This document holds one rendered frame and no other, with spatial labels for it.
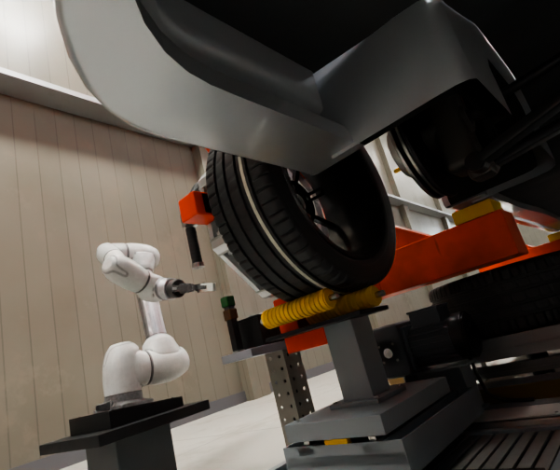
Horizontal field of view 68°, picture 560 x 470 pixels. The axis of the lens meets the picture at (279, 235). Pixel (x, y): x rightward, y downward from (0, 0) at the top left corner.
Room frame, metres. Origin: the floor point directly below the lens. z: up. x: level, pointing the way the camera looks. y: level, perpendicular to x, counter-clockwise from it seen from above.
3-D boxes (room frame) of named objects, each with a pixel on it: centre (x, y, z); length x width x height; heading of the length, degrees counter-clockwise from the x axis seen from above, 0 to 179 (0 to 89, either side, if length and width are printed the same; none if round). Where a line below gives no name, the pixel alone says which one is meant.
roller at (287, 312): (1.20, 0.01, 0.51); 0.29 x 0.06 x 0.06; 51
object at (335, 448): (1.30, -0.16, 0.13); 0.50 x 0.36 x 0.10; 141
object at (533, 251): (3.10, -1.81, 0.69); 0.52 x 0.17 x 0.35; 51
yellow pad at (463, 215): (1.49, -0.72, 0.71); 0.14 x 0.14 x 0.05; 51
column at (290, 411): (1.75, 0.11, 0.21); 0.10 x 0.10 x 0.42; 51
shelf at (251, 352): (1.73, 0.13, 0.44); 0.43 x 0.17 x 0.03; 141
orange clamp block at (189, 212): (1.11, 0.20, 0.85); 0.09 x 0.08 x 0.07; 141
